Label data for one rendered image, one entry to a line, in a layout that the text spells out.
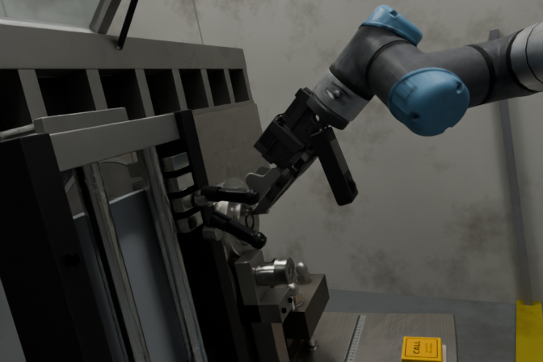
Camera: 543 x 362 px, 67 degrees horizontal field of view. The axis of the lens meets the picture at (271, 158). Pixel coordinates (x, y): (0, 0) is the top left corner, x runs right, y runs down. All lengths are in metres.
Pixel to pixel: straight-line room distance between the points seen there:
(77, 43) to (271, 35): 2.10
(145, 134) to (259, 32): 2.69
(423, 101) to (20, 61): 0.67
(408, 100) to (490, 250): 2.33
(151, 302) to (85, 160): 0.14
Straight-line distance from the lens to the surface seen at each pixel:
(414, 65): 0.49
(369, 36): 0.56
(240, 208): 0.65
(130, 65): 1.05
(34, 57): 0.87
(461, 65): 0.52
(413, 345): 0.90
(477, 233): 2.73
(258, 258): 0.66
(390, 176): 2.71
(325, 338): 0.99
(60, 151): 0.26
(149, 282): 0.35
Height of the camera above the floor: 1.43
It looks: 8 degrees down
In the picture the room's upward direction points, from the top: 12 degrees counter-clockwise
